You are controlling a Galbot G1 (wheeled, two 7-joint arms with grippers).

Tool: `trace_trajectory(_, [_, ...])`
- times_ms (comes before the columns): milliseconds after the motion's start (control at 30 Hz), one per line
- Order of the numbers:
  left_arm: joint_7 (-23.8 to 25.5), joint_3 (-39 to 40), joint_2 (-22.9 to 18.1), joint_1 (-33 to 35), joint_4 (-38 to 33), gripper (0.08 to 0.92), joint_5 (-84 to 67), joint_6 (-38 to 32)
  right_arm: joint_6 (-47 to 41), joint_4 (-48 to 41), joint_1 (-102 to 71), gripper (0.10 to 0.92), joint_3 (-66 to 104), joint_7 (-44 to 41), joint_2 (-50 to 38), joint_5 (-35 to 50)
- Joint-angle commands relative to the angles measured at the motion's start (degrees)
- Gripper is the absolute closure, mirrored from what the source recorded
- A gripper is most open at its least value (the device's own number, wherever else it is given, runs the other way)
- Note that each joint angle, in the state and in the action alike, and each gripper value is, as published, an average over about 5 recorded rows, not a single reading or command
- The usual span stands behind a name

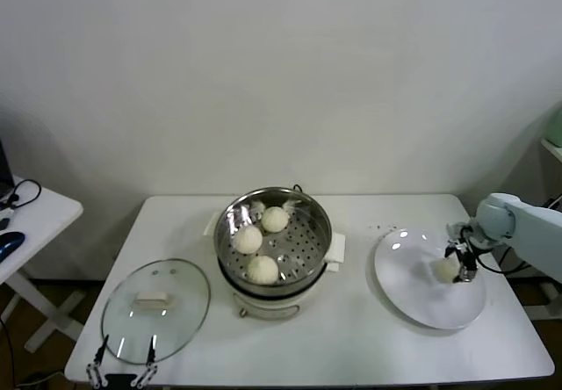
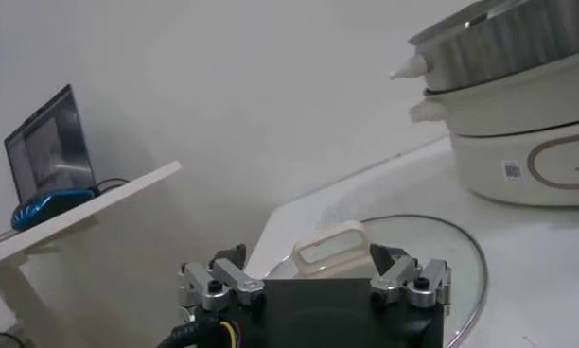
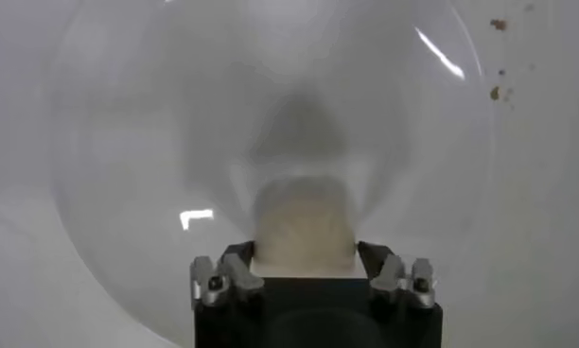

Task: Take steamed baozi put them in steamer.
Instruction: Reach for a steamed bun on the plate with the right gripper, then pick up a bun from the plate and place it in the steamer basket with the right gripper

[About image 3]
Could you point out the white steamed baozi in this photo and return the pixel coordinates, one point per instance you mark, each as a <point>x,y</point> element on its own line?
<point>303,227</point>

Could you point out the white round plate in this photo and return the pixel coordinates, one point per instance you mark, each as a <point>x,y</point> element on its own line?
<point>128,142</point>

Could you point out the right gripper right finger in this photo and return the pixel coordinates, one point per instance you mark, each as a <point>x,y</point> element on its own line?
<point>400,279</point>

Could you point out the brown crumb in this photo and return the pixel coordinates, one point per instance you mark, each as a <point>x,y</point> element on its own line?
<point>498,24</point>
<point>494,93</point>

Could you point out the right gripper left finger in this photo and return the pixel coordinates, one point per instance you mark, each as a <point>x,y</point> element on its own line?
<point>223,279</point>

